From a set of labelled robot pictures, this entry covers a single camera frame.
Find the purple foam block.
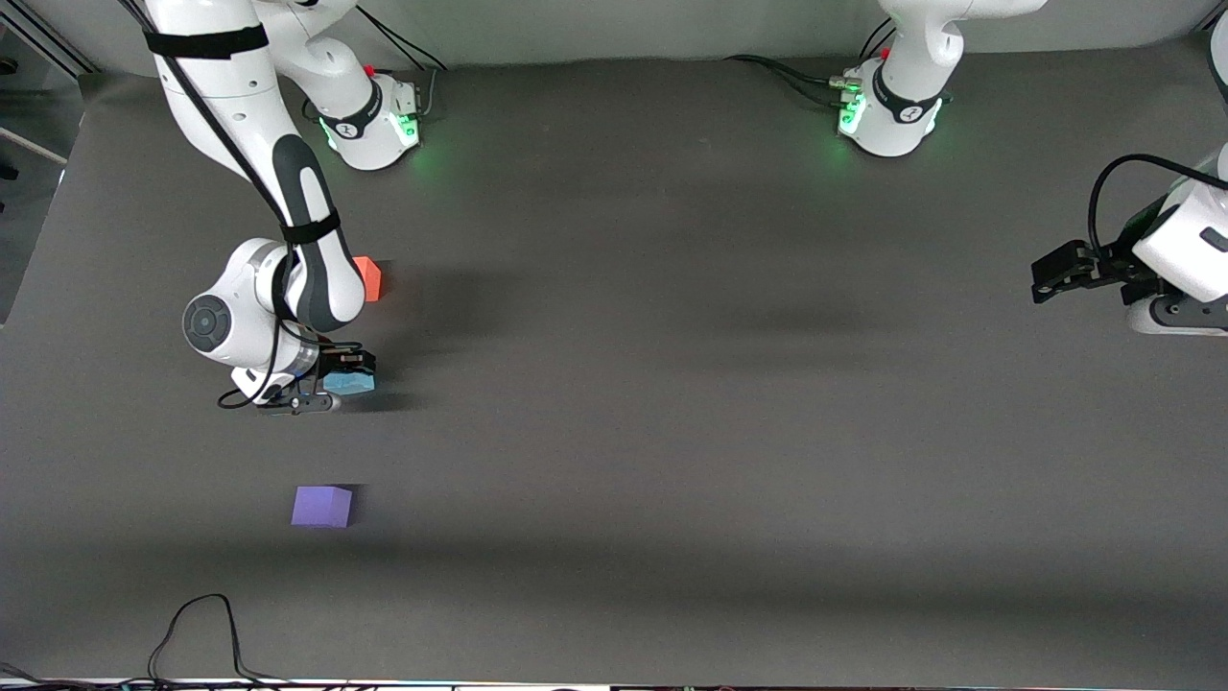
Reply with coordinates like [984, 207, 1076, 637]
[291, 486, 354, 529]

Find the dark grey table mat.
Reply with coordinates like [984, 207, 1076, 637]
[0, 43, 1228, 687]

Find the pale thin bar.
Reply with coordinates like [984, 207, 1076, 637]
[0, 128, 70, 164]

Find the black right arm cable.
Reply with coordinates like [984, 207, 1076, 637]
[120, 0, 366, 412]

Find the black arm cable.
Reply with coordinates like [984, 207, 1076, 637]
[1087, 154, 1228, 255]
[120, 0, 366, 412]

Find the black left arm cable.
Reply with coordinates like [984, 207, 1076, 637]
[1087, 154, 1228, 255]

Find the black looped table cable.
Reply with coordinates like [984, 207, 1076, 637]
[147, 593, 289, 687]

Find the grey metal frame rail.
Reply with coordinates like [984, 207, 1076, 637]
[0, 0, 99, 78]

